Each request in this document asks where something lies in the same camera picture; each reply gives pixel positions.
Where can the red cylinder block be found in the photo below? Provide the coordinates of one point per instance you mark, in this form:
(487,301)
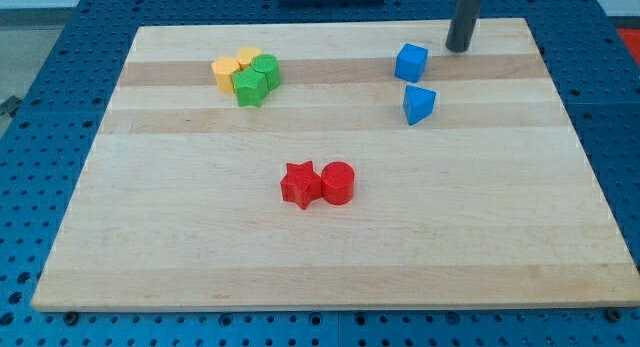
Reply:
(337,182)

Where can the red star block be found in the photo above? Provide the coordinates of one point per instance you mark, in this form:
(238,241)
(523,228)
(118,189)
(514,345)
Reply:
(301,184)

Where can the wooden board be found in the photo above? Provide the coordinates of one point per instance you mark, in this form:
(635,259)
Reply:
(488,203)

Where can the green star block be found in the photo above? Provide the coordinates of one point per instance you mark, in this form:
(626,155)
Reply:
(250,87)

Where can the green cylinder block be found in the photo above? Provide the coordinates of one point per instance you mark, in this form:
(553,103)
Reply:
(268,65)

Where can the blue triangular block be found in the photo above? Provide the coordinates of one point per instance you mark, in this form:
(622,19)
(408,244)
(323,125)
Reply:
(418,103)

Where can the yellow cylinder block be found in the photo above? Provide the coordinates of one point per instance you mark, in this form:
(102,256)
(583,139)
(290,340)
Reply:
(245,55)

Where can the yellow hexagon block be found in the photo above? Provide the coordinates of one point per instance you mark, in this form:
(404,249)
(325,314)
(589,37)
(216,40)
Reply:
(223,69)

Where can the blue cube block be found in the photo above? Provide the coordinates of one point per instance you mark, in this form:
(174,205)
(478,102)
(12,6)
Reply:
(411,63)

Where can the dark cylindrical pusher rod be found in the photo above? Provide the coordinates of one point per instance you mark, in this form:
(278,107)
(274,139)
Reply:
(462,25)

